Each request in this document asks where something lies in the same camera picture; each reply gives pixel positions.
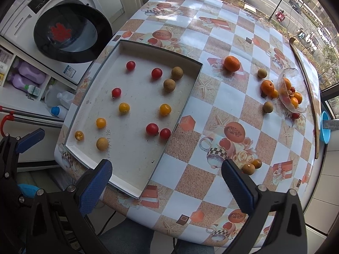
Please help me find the clear plastic jug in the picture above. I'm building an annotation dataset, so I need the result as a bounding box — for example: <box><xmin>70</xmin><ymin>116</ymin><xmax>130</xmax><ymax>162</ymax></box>
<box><xmin>44</xmin><ymin>85</ymin><xmax>76</xmax><ymax>109</ymax></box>

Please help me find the metal rack bar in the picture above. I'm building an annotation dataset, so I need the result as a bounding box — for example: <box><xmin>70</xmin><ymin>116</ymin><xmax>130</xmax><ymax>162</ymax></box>
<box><xmin>0</xmin><ymin>106</ymin><xmax>65</xmax><ymax>127</ymax></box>

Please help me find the black cable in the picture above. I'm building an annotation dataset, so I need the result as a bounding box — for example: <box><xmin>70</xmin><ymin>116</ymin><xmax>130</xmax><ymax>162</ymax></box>
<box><xmin>97</xmin><ymin>210</ymin><xmax>117</xmax><ymax>236</ymax></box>

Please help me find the white bottle blue cap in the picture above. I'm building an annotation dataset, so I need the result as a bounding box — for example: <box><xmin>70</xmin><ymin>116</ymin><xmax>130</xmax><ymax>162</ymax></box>
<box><xmin>50</xmin><ymin>105</ymin><xmax>70</xmax><ymax>119</ymax></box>

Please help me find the blue plastic object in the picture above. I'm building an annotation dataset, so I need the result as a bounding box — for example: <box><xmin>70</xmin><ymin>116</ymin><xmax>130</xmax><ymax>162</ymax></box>
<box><xmin>17</xmin><ymin>184</ymin><xmax>40</xmax><ymax>199</ymax></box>

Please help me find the white washing machine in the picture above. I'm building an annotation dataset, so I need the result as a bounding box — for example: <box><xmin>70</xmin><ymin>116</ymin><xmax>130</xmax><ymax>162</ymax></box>
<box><xmin>0</xmin><ymin>0</ymin><xmax>125</xmax><ymax>85</ymax></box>

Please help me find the dark parked car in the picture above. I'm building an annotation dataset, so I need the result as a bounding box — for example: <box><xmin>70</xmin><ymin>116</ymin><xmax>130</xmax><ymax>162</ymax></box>
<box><xmin>288</xmin><ymin>0</ymin><xmax>302</xmax><ymax>14</ymax></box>

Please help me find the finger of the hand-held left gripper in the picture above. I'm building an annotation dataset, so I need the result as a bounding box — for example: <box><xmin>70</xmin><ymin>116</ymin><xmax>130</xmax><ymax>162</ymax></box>
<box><xmin>0</xmin><ymin>128</ymin><xmax>45</xmax><ymax>187</ymax></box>

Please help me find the red plastic hook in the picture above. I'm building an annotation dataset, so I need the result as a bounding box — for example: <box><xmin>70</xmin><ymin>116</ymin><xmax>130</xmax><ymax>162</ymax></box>
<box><xmin>0</xmin><ymin>112</ymin><xmax>14</xmax><ymax>137</ymax></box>

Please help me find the checkered printed tablecloth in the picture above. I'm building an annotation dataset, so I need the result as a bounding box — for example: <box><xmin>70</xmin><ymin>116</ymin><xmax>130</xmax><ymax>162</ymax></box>
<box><xmin>54</xmin><ymin>0</ymin><xmax>322</xmax><ymax>248</ymax></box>

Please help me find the white cardboard tray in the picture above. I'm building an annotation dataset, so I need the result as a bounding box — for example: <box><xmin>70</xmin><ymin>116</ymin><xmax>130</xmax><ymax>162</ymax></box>
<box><xmin>63</xmin><ymin>40</ymin><xmax>204</xmax><ymax>199</ymax></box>

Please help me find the white parked car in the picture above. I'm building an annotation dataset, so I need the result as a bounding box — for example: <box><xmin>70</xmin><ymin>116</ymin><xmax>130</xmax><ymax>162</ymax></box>
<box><xmin>316</xmin><ymin>26</ymin><xmax>331</xmax><ymax>44</ymax></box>

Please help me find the white storage cabinet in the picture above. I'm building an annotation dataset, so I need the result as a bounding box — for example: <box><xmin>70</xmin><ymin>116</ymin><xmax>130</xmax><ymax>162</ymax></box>
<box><xmin>0</xmin><ymin>36</ymin><xmax>80</xmax><ymax>117</ymax></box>

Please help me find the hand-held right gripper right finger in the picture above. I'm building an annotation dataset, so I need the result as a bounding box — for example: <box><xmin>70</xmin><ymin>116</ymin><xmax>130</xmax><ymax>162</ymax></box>
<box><xmin>221</xmin><ymin>159</ymin><xmax>309</xmax><ymax>254</ymax></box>

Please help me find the blue plastic basin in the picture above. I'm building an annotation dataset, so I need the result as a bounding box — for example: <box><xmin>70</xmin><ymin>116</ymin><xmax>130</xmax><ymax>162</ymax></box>
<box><xmin>319</xmin><ymin>110</ymin><xmax>332</xmax><ymax>145</ymax></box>

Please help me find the red scooter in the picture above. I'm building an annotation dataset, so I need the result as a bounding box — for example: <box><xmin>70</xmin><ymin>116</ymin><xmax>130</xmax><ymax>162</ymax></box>
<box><xmin>275</xmin><ymin>9</ymin><xmax>288</xmax><ymax>23</ymax></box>

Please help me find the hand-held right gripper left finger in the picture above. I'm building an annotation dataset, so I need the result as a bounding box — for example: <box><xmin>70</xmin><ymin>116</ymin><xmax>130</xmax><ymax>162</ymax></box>
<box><xmin>25</xmin><ymin>159</ymin><xmax>113</xmax><ymax>254</ymax></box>

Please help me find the clear glass bowl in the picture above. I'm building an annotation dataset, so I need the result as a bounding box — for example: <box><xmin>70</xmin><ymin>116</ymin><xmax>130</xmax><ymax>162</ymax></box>
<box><xmin>278</xmin><ymin>68</ymin><xmax>309</xmax><ymax>114</ymax></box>

